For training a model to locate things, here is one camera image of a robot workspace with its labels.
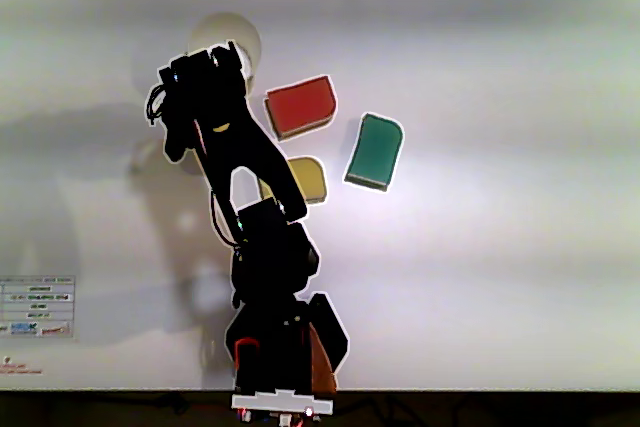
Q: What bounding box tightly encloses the white paper cup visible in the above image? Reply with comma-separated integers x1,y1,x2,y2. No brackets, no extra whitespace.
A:
187,11,262,98

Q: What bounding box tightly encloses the red sponge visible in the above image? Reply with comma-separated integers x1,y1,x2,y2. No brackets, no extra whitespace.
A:
263,74,339,142

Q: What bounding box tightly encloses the green sponge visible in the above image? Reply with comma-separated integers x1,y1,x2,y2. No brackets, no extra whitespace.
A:
342,111,405,193

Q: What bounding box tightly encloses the printed label sticker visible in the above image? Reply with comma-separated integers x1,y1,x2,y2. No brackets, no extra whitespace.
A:
0,274,77,340

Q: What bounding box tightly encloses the black wrist cable bundle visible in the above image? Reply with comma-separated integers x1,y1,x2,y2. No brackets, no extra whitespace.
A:
144,81,174,127

